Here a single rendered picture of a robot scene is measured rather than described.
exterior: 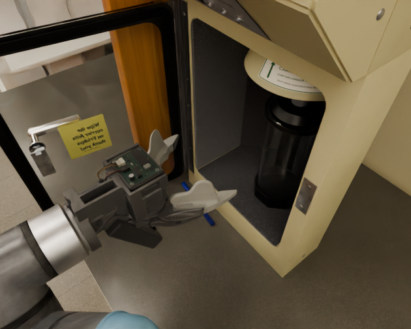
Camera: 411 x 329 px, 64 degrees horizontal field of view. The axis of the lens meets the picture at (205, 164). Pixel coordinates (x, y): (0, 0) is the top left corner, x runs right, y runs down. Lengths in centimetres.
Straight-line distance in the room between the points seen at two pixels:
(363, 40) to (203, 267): 54
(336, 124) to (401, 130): 51
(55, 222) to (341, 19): 34
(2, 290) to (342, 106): 41
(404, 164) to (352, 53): 66
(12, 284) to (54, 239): 6
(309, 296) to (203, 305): 21
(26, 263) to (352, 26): 38
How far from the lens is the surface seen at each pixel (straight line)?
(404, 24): 37
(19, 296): 42
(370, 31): 32
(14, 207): 223
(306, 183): 49
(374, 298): 76
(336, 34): 27
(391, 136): 93
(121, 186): 40
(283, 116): 55
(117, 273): 73
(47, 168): 62
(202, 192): 43
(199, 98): 63
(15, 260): 41
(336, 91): 39
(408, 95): 87
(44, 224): 41
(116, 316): 33
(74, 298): 180
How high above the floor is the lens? 159
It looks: 48 degrees down
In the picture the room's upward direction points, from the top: straight up
